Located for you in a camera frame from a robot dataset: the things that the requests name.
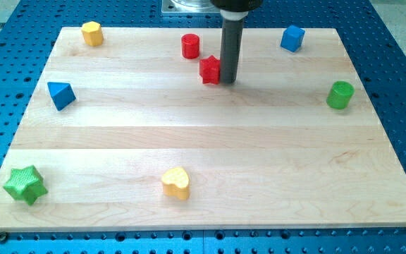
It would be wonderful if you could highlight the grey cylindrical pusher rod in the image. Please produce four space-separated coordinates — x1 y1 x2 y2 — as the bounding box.
220 9 248 84

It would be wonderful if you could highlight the red star block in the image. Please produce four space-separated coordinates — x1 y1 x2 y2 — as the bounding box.
199 55 220 85

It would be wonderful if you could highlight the yellow heart block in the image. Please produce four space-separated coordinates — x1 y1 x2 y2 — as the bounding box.
161 167 190 200

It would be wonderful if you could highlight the green star block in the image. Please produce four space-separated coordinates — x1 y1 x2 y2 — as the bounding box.
3 165 48 205

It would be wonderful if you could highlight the red cylinder block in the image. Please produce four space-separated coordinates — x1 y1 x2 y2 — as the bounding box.
181 33 199 59

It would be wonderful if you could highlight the blue cube block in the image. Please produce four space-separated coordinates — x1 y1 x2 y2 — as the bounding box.
281 25 305 52

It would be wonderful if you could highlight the green cylinder block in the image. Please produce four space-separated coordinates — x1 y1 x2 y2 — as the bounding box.
326 80 355 109

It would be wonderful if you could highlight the yellow hexagon block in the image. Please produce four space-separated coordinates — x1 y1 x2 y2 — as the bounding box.
81 21 104 47

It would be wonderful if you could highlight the light wooden board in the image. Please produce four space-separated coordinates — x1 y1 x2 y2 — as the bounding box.
0 27 406 232

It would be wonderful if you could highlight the blue triangle block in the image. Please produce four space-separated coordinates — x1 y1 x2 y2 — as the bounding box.
47 82 76 111

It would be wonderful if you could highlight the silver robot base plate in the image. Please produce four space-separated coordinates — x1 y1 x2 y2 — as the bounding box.
161 0 219 13

